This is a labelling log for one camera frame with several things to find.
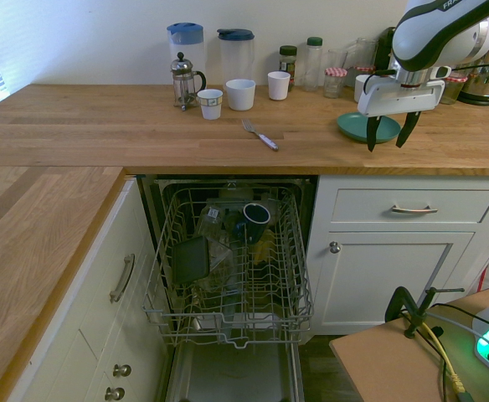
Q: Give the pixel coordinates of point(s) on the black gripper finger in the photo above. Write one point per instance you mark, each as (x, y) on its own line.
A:
(408, 127)
(372, 132)

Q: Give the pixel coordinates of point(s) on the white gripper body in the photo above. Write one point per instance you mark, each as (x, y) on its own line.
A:
(399, 97)

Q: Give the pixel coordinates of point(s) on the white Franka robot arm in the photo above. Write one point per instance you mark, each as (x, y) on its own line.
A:
(420, 37)

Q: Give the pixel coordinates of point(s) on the dishwasher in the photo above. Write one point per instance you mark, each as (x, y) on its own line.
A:
(232, 372)

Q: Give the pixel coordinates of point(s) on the teal plate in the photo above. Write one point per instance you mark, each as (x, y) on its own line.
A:
(353, 125)

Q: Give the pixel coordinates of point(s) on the glass jar red checked lid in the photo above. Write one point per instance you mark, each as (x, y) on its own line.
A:
(334, 84)
(355, 69)
(454, 90)

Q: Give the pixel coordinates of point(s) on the tall empty glass jar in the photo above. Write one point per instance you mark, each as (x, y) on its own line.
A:
(366, 50)

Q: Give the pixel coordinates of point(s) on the white drawer front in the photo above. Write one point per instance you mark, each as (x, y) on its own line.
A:
(366, 205)

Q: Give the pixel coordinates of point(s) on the clear glass tumbler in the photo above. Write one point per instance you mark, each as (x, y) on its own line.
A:
(336, 58)

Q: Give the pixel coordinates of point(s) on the clear bottle green lid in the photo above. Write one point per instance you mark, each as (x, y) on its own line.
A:
(313, 63)

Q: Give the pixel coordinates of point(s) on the small white cup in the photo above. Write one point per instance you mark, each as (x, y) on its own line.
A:
(279, 86)

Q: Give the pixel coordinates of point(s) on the spice jar green lid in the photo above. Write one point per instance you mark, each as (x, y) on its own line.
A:
(288, 63)

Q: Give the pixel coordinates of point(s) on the silver cabinet knob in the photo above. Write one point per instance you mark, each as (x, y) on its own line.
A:
(335, 247)
(114, 393)
(121, 370)

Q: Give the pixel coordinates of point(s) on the wide white cup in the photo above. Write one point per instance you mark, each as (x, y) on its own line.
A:
(240, 94)

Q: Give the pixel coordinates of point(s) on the dark blue mug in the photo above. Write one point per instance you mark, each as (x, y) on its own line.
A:
(255, 220)

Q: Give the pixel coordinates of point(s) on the white cabinet door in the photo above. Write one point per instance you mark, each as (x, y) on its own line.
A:
(387, 285)

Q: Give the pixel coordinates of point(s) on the yellow item in rack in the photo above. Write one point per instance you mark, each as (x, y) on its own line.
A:
(265, 247)

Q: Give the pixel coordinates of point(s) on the clear pitcher dark blue lid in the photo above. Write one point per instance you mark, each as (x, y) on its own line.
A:
(235, 54)

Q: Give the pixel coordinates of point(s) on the patterned paper cup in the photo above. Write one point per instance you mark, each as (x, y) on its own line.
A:
(210, 104)

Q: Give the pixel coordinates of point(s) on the black screw clamp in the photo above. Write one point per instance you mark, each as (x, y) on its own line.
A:
(416, 318)

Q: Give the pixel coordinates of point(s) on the clear glass container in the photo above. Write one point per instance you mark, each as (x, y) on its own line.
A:
(217, 251)

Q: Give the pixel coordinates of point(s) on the glass french press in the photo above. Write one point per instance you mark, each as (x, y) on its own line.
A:
(182, 81)

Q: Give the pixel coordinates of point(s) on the clear pitcher light blue lid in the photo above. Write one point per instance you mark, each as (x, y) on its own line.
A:
(185, 42)

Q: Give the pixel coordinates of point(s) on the black square lid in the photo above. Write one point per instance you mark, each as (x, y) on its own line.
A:
(190, 259)

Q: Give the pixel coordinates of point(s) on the brown fibreboard panel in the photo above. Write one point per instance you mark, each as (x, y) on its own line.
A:
(378, 364)

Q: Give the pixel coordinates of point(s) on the white corner cabinet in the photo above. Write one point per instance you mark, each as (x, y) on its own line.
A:
(85, 326)

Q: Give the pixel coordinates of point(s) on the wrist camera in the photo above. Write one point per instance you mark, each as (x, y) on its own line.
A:
(441, 72)

